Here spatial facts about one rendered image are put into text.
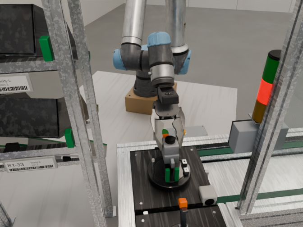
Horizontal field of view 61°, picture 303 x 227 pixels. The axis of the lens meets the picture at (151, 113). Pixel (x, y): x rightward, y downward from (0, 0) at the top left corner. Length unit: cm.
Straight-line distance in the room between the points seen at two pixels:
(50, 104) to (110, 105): 92
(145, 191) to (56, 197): 34
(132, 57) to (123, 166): 38
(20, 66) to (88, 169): 22
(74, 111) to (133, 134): 78
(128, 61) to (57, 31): 58
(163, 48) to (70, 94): 46
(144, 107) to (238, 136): 73
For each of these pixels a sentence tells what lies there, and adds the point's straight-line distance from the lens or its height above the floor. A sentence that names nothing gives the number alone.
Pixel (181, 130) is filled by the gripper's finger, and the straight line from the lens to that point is 77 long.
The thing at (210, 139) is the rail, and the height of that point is 95.
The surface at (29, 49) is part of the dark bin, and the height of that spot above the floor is 147.
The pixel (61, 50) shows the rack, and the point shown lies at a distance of 38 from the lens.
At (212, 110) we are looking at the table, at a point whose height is 86.
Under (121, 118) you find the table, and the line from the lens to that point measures 129.
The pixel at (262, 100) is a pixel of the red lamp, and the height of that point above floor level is 132.
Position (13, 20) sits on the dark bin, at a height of 151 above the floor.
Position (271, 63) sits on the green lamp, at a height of 140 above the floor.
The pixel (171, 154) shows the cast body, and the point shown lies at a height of 108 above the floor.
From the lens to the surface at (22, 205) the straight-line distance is 103.
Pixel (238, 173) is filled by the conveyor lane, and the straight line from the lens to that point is 98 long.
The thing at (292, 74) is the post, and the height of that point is 139.
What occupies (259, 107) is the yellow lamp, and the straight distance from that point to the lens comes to 61.
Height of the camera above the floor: 161
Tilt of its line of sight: 35 degrees down
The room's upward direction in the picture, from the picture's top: 1 degrees counter-clockwise
